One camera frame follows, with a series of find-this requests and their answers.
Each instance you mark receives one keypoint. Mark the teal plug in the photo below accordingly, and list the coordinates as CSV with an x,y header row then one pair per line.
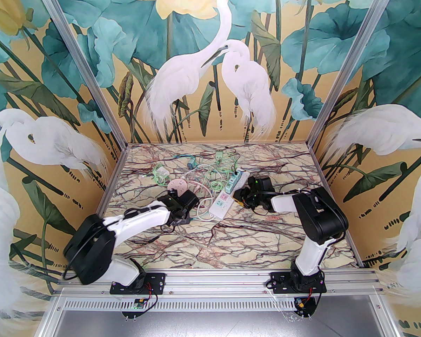
x,y
232,183

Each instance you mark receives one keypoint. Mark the pink round socket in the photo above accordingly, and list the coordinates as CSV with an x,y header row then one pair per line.
x,y
177,186

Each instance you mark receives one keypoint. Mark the white power strip coloured sockets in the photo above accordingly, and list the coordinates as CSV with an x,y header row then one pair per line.
x,y
221,204

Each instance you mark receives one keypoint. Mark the green plug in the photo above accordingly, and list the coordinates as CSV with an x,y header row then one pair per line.
x,y
219,156

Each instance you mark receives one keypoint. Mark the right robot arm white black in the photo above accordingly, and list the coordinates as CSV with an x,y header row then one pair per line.
x,y
322,216

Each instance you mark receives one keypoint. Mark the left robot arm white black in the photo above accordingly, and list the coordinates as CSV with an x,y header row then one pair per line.
x,y
87,251

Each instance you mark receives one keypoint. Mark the small white adapter plug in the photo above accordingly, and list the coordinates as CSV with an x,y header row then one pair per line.
x,y
163,172

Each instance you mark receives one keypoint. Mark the small green circuit board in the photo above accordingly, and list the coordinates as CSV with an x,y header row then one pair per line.
x,y
138,304

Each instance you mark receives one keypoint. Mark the grey perforated metal panel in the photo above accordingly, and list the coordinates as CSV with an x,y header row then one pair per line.
x,y
214,323

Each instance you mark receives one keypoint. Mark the yellow power connector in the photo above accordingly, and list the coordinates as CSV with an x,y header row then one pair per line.
x,y
302,305

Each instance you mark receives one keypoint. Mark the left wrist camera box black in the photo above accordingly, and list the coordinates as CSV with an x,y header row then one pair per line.
x,y
188,200

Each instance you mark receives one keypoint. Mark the aluminium table rear rail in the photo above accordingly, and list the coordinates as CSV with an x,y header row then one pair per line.
x,y
214,144

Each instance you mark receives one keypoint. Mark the aluminium table side rail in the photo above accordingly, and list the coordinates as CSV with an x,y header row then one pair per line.
x,y
113,174
323,174

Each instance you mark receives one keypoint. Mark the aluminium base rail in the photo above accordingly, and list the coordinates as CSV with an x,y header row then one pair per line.
x,y
214,281

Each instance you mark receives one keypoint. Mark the aluminium frame post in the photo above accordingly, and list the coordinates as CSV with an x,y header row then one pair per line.
x,y
352,58
80,58

